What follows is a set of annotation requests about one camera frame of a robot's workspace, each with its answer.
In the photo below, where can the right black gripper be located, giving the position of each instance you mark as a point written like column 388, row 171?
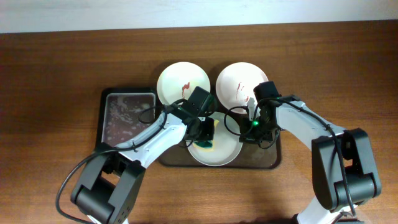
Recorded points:
column 252, row 134

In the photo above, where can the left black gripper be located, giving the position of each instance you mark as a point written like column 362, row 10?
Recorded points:
column 204, row 134

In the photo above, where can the cream plate with red stain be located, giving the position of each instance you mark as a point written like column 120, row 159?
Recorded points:
column 179, row 80

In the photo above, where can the green yellow sponge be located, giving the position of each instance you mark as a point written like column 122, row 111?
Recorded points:
column 206, row 144

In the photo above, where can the pale blue stained plate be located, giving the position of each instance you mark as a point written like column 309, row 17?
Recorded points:
column 224, row 147

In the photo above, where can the pink plate with red stain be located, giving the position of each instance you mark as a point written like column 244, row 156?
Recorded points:
column 235, row 84

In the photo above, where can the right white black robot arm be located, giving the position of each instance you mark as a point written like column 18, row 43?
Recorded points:
column 344, row 170

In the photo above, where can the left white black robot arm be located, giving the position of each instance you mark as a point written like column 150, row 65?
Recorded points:
column 109, row 183

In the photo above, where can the large brown serving tray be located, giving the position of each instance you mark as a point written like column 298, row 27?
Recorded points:
column 250, row 157

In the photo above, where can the small black water tray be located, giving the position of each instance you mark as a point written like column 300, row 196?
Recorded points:
column 119, row 111

